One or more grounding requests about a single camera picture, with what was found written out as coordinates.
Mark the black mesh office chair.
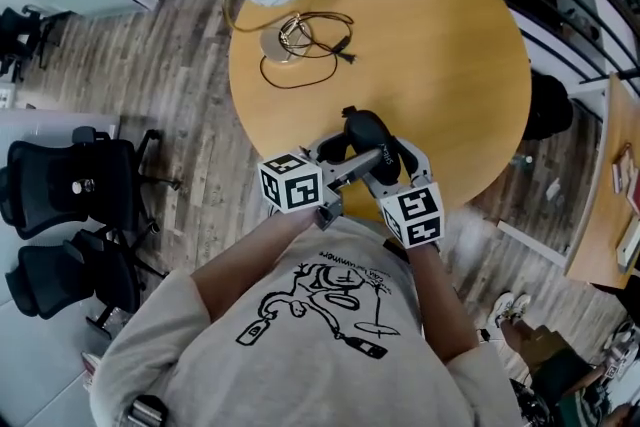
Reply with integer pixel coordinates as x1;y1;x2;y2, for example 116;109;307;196
0;124;182;241
4;227;170;330
0;6;62;85

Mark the black bag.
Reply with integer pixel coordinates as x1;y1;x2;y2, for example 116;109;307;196
524;72;575;142

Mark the red and white book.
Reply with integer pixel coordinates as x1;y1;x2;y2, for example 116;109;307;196
610;143;640;196

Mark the wooden side desk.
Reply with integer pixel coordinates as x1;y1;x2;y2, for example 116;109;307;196
563;72;640;291

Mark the grey printed t-shirt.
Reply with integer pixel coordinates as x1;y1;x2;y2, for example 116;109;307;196
89;214;525;427

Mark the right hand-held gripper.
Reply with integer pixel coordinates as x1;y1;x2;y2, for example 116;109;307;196
360;138;447;250

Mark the black lamp cable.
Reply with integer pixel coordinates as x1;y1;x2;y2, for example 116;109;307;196
258;10;358;90

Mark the person's left forearm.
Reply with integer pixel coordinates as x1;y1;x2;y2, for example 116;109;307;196
192;209;324;324

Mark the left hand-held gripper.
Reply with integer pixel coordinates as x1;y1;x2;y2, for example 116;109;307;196
258;132;385;233

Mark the person's right forearm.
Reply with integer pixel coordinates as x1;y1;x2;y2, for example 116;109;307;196
403;240;480;365

